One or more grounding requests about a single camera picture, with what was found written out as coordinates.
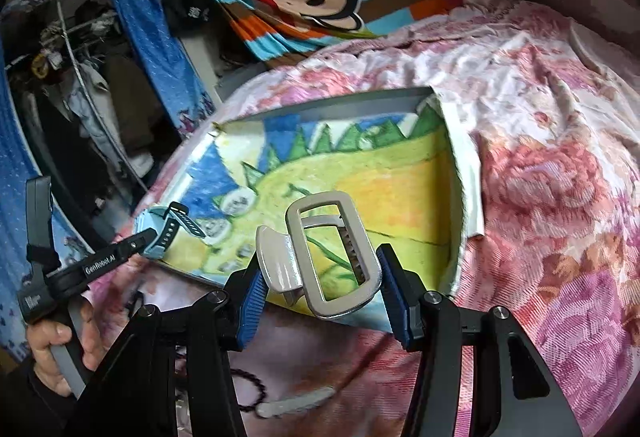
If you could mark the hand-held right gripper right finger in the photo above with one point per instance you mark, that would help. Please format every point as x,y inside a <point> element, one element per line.
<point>395,297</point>

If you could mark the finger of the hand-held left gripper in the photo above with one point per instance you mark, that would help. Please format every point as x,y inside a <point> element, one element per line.
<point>135,247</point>

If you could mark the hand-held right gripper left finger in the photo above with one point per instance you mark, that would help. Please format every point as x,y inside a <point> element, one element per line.
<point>250,312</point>

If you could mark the white hair claw clip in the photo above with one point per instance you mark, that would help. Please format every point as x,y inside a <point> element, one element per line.
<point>276,262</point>

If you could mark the white serrated hair clip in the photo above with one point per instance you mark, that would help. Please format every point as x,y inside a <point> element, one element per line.
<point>295,402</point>

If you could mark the tray with dinosaur drawing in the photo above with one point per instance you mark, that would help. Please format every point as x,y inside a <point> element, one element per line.
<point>390,177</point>

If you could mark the person's left forearm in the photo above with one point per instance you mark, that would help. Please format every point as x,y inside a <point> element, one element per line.
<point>30,409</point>

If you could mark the hanging clothes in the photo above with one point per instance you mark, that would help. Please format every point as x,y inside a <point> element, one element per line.
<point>100,82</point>

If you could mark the white shelf unit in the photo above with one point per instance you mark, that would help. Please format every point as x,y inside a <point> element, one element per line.
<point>197,59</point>

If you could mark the blue fabric wardrobe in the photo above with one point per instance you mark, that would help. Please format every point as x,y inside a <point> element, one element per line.
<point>150,32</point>

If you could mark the pink floral blanket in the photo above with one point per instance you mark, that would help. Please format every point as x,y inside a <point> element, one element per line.
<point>550,117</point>

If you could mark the black cap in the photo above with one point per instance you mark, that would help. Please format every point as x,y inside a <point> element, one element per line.
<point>187,9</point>

